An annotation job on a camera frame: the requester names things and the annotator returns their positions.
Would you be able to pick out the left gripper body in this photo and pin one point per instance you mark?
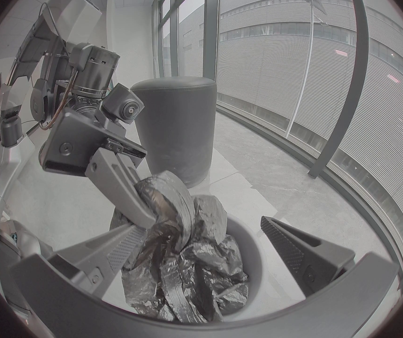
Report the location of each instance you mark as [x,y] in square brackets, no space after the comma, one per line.
[71,143]

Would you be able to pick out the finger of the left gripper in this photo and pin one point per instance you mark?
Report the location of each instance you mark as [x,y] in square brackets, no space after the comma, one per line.
[130,170]
[117,188]

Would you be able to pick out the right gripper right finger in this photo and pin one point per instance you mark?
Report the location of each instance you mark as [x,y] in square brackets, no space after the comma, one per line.
[303,255]

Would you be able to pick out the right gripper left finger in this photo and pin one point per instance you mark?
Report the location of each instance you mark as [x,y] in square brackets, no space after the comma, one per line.
[117,255]

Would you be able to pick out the black plastic bag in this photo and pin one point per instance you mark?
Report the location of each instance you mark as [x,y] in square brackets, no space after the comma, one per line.
[194,266]

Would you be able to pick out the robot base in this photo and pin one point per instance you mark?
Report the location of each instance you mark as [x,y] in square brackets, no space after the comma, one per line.
[8,174]

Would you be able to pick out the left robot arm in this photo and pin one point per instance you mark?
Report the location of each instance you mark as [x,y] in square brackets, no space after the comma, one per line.
[96,65]

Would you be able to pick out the white trash bin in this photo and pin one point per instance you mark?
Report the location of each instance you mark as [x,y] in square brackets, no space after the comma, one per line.
[254,248]

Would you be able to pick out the dark grey round stool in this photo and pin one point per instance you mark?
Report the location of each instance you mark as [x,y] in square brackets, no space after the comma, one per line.
[177,132]

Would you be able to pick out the window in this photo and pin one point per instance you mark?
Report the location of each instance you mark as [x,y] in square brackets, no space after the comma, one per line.
[293,83]

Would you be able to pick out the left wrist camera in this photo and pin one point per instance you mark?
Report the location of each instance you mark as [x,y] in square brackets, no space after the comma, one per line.
[126,109]

